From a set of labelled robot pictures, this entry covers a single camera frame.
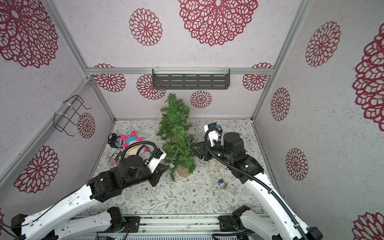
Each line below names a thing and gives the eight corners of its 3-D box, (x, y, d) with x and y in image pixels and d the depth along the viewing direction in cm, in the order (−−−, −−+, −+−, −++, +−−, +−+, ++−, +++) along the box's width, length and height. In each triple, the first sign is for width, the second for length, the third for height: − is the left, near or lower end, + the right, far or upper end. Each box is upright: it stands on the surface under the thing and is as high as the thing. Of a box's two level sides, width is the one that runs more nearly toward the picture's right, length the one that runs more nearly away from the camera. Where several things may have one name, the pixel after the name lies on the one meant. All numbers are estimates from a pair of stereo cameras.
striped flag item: (109, 163, 98) (107, 161, 95) (118, 152, 103) (116, 149, 100) (116, 166, 97) (114, 163, 94) (124, 154, 102) (122, 151, 99)
